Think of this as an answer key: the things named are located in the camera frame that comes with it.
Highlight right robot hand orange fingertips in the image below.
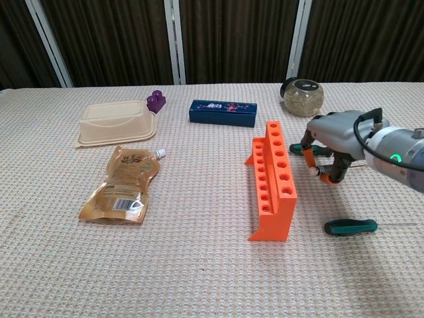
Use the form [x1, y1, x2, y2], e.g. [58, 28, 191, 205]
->
[300, 109, 391, 187]

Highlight green black striped screwdriver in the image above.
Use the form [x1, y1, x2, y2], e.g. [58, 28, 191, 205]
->
[289, 142, 332, 157]

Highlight orange tool holder rack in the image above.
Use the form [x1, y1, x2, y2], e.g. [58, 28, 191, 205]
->
[244, 121, 298, 242]

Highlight round glass jar black lid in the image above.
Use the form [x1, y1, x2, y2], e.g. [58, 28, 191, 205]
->
[280, 78, 325, 118]

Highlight blue floral rectangular box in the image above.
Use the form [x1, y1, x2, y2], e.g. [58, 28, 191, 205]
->
[188, 99, 258, 129]

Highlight purple toy block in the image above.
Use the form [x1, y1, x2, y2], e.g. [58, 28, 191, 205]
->
[146, 89, 167, 114]

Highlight beige waffle tablecloth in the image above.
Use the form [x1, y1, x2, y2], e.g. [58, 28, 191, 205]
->
[0, 81, 424, 318]

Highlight brown spouted refill pouch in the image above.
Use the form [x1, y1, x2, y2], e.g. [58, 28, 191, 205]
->
[78, 145, 167, 225]

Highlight beige plastic food container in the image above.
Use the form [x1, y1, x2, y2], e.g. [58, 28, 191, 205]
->
[76, 99, 158, 148]

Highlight dark brown curtain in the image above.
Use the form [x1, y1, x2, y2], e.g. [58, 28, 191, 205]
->
[0, 0, 424, 89]

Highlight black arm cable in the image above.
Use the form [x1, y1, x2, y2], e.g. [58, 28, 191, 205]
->
[352, 107, 424, 172]

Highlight teal black handle screwdriver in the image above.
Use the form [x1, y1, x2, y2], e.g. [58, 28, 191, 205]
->
[323, 218, 418, 237]

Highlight white frame post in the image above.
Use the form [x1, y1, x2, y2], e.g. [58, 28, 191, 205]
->
[164, 0, 186, 85]
[25, 0, 74, 89]
[286, 0, 313, 82]

